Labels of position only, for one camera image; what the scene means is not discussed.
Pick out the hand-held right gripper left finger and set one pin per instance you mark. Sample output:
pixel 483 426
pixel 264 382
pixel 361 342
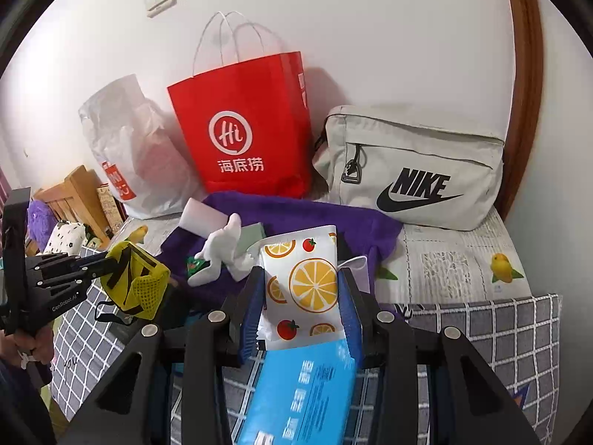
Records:
pixel 252 315

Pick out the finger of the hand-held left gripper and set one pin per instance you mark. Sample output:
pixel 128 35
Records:
pixel 95 256
pixel 99 272

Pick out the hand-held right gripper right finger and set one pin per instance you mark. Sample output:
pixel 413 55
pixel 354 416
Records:
pixel 350 315

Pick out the yellow mesh pouch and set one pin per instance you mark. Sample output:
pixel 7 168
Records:
pixel 139 282

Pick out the fruit-print white packet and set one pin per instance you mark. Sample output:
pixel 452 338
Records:
pixel 305 282

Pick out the white sock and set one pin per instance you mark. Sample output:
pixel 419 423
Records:
pixel 222 250

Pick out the green snack packet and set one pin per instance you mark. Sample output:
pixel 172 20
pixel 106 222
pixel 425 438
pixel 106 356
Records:
pixel 195 265

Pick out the white sponge block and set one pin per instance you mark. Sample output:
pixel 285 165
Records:
pixel 204 218

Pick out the person's left forearm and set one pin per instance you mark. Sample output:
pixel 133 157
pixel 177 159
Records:
pixel 18 408

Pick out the person's left hand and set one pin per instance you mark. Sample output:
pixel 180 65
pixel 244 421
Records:
pixel 28 345

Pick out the patterned brown book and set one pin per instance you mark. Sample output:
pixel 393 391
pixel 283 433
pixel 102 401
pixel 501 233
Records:
pixel 110 204

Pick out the purple plush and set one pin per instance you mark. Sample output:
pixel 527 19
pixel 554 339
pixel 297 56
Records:
pixel 37 222

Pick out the wooden bed headboard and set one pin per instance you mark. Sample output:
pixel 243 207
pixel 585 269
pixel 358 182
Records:
pixel 69 194

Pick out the pale green flat item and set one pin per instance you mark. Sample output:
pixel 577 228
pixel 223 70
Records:
pixel 252 235

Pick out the purple towel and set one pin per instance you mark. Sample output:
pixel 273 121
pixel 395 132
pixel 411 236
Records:
pixel 370 231

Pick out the blue tissue pack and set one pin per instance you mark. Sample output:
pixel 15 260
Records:
pixel 301 394

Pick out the white plastic shopping bag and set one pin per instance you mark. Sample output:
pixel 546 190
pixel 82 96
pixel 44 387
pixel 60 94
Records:
pixel 139 157

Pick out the checked grey cloth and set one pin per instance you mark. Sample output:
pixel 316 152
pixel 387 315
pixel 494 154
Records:
pixel 486 329

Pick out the grey waist bag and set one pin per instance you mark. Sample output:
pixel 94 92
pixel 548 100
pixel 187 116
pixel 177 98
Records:
pixel 407 167

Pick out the red paper bag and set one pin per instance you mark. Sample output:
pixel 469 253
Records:
pixel 241 139

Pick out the wooden door frame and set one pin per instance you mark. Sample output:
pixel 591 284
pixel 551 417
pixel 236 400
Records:
pixel 526 102

